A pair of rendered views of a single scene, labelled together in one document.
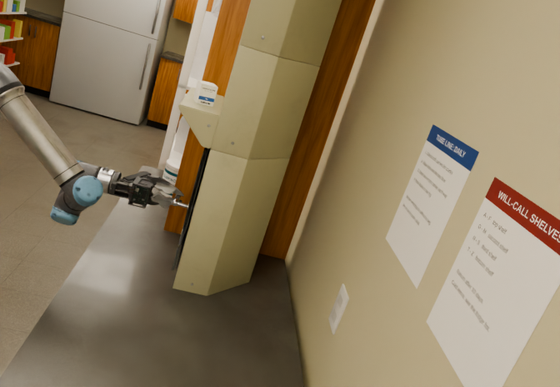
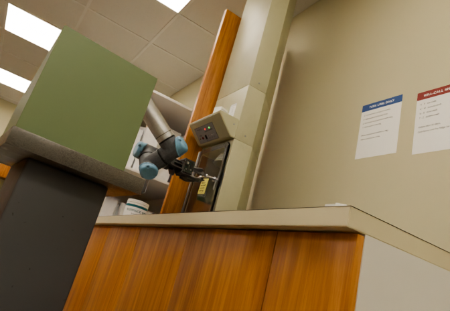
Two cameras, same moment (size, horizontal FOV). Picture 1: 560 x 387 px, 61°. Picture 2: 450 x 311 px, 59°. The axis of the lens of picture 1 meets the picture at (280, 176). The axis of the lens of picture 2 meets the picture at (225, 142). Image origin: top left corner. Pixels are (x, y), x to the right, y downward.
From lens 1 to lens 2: 1.37 m
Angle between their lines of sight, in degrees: 41
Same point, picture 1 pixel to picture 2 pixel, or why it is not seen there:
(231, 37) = (207, 101)
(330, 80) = not seen: hidden behind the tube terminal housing
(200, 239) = (226, 198)
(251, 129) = (254, 129)
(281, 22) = (266, 78)
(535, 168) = (436, 80)
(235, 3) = (209, 84)
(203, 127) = (231, 124)
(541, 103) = (425, 66)
